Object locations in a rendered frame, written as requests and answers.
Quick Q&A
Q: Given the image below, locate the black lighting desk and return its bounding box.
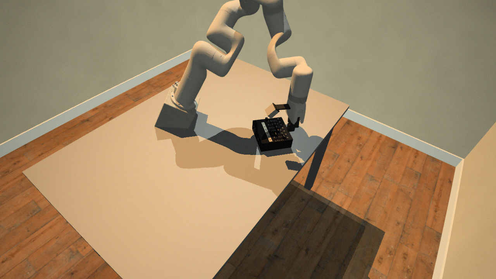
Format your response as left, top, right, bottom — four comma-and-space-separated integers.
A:
252, 117, 293, 152

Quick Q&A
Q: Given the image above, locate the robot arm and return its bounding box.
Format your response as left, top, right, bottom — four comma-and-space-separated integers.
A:
170, 0, 313, 110

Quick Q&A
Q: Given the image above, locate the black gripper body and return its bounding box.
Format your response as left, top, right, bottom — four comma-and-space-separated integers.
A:
286, 98, 306, 124

